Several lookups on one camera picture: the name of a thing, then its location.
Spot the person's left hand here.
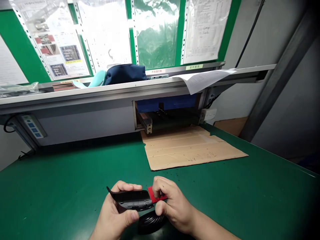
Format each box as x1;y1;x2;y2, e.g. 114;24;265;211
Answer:
94;180;143;238

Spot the person's right hand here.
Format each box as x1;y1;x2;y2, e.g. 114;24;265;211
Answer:
152;176;198;233

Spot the red scraper tool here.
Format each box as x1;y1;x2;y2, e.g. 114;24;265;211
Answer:
147;186;168;203

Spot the black plastic cover part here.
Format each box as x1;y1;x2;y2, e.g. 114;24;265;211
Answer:
106;186;154;213

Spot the black ribbed oval part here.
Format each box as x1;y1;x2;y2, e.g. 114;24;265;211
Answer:
138;209;166;235

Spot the flat brown cardboard sheet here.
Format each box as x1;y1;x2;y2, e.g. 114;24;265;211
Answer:
140;125;249;171

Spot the green table mat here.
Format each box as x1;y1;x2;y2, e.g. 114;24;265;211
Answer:
0;124;320;240

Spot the conveyor opening with belt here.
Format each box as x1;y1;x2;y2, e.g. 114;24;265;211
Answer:
132;93;203;135

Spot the brown cardboard box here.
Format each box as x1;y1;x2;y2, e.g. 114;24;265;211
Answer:
213;117;248;137

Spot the white power strip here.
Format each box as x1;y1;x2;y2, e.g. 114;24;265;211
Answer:
21;114;47;139

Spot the grey metal shelf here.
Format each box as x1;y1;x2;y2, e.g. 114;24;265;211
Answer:
0;64;277;116

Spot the loose white paper sheet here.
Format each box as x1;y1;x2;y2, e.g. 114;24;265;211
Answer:
172;68;237;96

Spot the teal fabric item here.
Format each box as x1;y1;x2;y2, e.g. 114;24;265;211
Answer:
88;70;107;88

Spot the stack of red-brown pads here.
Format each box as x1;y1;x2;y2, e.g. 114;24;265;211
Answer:
52;80;81;92

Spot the navy blue fabric bag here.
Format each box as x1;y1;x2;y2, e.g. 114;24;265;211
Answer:
103;63;147;86

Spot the clear plastic bag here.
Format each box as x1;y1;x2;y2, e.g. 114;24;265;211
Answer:
0;82;39;98

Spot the empty clear plastic sleeve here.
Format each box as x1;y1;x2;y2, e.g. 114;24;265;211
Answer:
130;0;181;71

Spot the white table form sheet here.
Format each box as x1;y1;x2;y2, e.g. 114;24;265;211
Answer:
183;0;232;65

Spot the plain white document sheet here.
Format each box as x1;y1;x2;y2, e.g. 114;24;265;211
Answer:
0;34;29;86

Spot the glare-lit white document sheet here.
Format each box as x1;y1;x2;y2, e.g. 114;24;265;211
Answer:
74;0;133;68

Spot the instruction sheet with photos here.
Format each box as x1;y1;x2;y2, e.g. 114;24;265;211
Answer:
9;0;91;81

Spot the green notice board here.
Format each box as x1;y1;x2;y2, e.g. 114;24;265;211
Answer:
0;0;242;85

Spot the white wall socket box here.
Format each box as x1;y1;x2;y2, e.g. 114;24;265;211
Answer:
199;108;217;123

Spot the black power cord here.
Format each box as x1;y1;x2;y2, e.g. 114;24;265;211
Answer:
3;115;18;133

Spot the black hanging cable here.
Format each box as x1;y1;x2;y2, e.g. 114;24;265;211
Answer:
234;0;266;68

